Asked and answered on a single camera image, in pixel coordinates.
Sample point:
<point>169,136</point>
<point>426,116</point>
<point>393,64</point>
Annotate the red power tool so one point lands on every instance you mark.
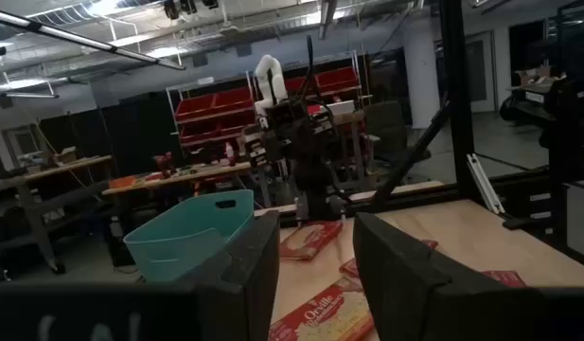
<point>164,165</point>

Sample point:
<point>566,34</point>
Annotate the black aluminium rig frame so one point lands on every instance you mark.
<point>457,95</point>

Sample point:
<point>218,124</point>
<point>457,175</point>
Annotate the long ceiling light tube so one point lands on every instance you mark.
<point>22,95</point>
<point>83,39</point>

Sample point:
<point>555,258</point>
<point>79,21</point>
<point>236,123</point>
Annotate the metal shelf rack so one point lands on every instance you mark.
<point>211,118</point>

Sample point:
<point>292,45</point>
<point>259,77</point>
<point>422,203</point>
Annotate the red Orville popcorn bag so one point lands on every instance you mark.
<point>320,312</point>
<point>350,267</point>
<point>430,244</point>
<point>504,278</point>
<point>310,239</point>

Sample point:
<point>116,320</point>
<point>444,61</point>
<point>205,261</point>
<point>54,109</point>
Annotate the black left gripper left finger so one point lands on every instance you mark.
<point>253,265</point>

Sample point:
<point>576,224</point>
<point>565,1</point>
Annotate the open cardboard box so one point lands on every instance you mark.
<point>537,78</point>

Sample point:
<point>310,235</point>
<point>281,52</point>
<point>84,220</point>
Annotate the small cardboard box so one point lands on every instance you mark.
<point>65,155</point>

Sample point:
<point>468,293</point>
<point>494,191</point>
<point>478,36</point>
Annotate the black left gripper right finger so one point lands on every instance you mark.
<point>395,274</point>

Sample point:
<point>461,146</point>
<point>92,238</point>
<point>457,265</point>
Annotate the red plastic storage bin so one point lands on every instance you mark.
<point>338,79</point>
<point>234,98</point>
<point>194,106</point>

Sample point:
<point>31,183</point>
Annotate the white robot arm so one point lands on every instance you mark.
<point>270,80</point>

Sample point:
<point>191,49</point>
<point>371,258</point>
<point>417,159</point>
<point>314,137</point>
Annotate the wooden top workbench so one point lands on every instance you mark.
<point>36,177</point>
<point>178,179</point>

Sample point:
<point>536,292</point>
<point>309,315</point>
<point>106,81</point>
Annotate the teal plastic basket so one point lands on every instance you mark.
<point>187,237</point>

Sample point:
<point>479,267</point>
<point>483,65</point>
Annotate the silver aluminium bar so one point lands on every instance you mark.
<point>484,182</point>

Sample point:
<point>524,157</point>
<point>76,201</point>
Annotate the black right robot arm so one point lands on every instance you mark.
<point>320,199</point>

